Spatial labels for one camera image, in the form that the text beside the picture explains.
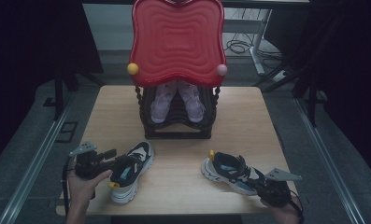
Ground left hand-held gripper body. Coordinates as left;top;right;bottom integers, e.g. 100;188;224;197
68;141;113;181

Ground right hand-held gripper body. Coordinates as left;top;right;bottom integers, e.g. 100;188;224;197
255;167;303;208

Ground black and white sneaker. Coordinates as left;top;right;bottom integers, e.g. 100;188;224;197
108;140;155;205
201;149;268;197

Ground purple star sandal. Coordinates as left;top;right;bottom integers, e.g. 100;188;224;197
150;81;178;124

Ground purple strappy sandal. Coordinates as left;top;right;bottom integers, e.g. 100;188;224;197
177;80;206;124

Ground red and black shoe rack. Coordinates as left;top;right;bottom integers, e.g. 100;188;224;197
126;0;229;140

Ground person's right hand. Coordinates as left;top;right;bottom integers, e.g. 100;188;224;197
261;199;302;224

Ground person's left hand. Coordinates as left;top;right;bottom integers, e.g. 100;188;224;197
66;169;113;207

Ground black metal stand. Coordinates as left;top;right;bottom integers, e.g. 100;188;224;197
43;66;107;121

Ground black tripod stand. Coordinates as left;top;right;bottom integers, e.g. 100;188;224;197
253;55;329;128

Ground white power strip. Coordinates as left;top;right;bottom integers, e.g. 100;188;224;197
271;69;291;83

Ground dark curtain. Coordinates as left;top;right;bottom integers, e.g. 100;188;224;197
264;0;371;181
0;0;105;162

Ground right hand-held gripper black cable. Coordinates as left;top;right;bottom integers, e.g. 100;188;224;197
287;191;306;224

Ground hand-held gripper black cable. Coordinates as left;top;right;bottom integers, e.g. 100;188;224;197
61;157;75;217
287;191;306;224

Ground left hand-held gripper black cable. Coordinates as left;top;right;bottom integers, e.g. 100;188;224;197
61;157;75;217

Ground aluminium floor rail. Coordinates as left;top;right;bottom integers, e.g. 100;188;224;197
293;97;366;224
0;92;78;224

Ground white metal desk frame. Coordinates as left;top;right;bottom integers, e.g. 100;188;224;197
221;7;273;77

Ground coiled black floor cables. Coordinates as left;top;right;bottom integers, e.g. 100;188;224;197
223;31;284;63

